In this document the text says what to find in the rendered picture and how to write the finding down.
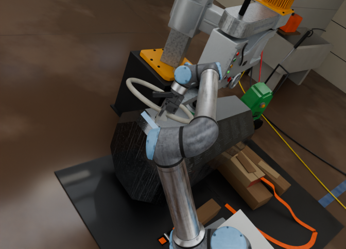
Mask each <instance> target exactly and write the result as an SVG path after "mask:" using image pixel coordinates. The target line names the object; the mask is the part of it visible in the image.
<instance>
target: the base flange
mask: <svg viewBox="0 0 346 249"><path fill-rule="evenodd" d="M163 50H164V48H160V49H145V50H141V52H140V56H141V57H142V58H143V59H144V60H145V61H146V62H147V63H148V64H149V65H150V66H151V67H152V68H153V69H154V70H155V71H156V72H157V73H158V74H159V75H160V76H161V77H162V78H163V79H164V80H167V81H173V80H175V77H174V72H173V70H174V68H173V67H171V66H169V65H167V64H165V63H163V62H161V61H160V59H161V56H162V53H163ZM186 62H188V63H190V64H191V65H193V64H192V63H191V62H189V61H188V60H187V59H186V58H184V59H183V62H182V63H181V64H180V65H179V66H181V65H184V64H185V63H186Z"/></svg>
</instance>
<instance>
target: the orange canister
mask: <svg viewBox="0 0 346 249"><path fill-rule="evenodd" d="M302 20H303V18H302V17H301V16H299V15H298V14H295V13H292V14H291V16H290V18H289V20H288V21H287V23H286V25H284V26H282V27H280V29H279V28H278V32H280V33H281V34H283V35H284V36H294V35H300V34H301V33H299V32H298V31H296V29H297V28H298V26H299V24H300V23H301V21H302Z"/></svg>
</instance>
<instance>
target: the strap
mask: <svg viewBox="0 0 346 249"><path fill-rule="evenodd" d="M260 179H261V180H263V181H264V182H266V183H267V184H268V185H270V186H271V187H272V188H273V189H274V185H273V184H272V183H271V182H269V181H268V180H266V179H265V178H263V177H262V178H260ZM274 196H275V197H276V198H277V199H278V200H279V201H280V202H281V203H283V204H284V205H285V206H286V207H287V208H288V209H289V210H290V212H291V214H292V216H293V217H294V219H295V220H296V221H297V222H298V223H300V224H301V225H302V226H304V227H306V228H307V229H309V230H311V231H313V234H312V237H311V239H310V241H309V242H308V243H307V244H305V245H302V246H291V245H287V244H284V243H282V242H280V241H278V240H276V239H274V238H272V237H270V236H269V235H267V234H265V233H264V232H262V231H261V230H259V229H258V228H257V229H258V231H259V232H260V233H261V234H262V235H263V236H264V237H265V238H266V239H268V240H270V241H271V242H273V243H275V244H277V245H279V246H281V247H284V248H286V249H309V248H311V247H312V246H313V245H314V243H315V240H316V237H317V232H316V230H315V229H313V228H312V227H310V226H308V225H307V224H305V223H303V222H302V221H300V220H299V219H298V218H297V217H296V216H295V214H294V213H293V211H292V209H291V208H290V206H289V205H288V204H287V203H286V202H285V201H283V200H282V199H281V198H280V197H279V196H278V195H277V194H276V193H275V190H274ZM225 206H226V207H227V208H228V209H229V210H230V211H231V212H232V213H233V214H235V213H236V211H235V210H234V209H233V208H232V207H231V206H230V205H228V204H226V205H225Z"/></svg>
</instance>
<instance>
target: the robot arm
mask: <svg viewBox="0 0 346 249"><path fill-rule="evenodd" d="M174 77H175V80H174V82H173V83H172V85H171V92H161V91H153V93H152V96H153V97H165V98H166V99H165V100H164V102H163V103H162V105H161V108H162V109H161V110H160V112H159V113H158V112H157V114H156V116H155V123H156V122H157V121H158V120H161V121H167V117H166V114H167V111H168V112H170V113H172V114H175V113H176V111H177V110H178V108H179V106H180V104H181V102H182V101H183V99H184V95H185V93H186V92H187V90H188V89H189V87H190V86H191V84H192V83H194V82H200V85H199V91H198V97H197V103H196V109H195V115H194V118H193V119H192V120H191V121H190V123H189V124H188V125H186V126H176V127H162V128H160V127H159V128H153V129H151V130H150V131H149V132H148V135H147V140H146V155H147V158H148V159H151V160H153V159H154V161H155V164H156V166H157V169H158V173H159V176H160V180H161V183H162V186H163V190H164V193H165V197H166V200H167V204H168V208H169V211H170V215H171V218H172V222H173V224H174V229H173V230H172V231H171V233H170V237H169V243H170V246H169V249H252V246H251V243H250V241H249V240H248V238H247V237H246V236H245V235H243V234H242V233H241V232H240V231H239V230H238V229H236V228H234V227H231V226H223V227H220V228H213V229H204V226H203V225H202V224H201V223H200V222H199V221H198V217H197V213H196V208H195V204H194V199H193V195H192V190H191V186H190V183H189V178H188V174H187V169H186V165H185V160H184V158H188V157H194V156H197V155H199V154H201V153H203V152H204V151H206V150H207V149H208V148H210V147H211V146H212V145H213V144H214V142H215V141H216V139H217V137H218V133H219V126H218V123H217V122H216V121H215V120H216V106H217V91H218V81H219V80H222V74H221V67H220V63H219V62H212V63H204V64H194V65H191V64H190V63H188V62H186V63H185V64H184V65H181V66H179V67H178V68H177V69H176V70H175V73H174ZM175 95H176V96H175Z"/></svg>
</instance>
